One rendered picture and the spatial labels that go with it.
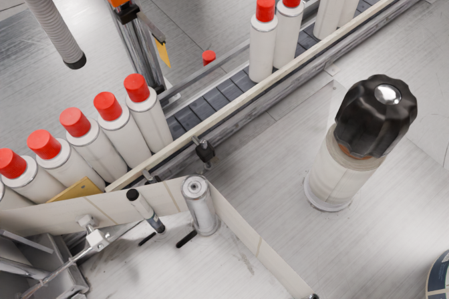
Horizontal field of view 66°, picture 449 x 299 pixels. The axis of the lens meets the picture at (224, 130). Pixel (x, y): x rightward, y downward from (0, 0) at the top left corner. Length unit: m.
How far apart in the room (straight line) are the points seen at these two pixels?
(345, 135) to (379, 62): 0.51
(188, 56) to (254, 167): 0.37
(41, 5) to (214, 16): 0.57
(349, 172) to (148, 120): 0.33
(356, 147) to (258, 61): 0.34
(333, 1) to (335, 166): 0.41
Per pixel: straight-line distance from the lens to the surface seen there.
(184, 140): 0.67
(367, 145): 0.44
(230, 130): 0.74
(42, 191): 0.61
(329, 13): 0.82
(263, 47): 0.68
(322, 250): 0.64
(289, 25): 0.70
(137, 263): 0.65
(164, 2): 1.06
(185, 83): 0.68
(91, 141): 0.56
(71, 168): 0.58
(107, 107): 0.53
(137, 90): 0.54
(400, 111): 0.41
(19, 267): 0.54
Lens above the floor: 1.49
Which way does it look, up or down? 60 degrees down
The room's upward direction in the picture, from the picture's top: 5 degrees counter-clockwise
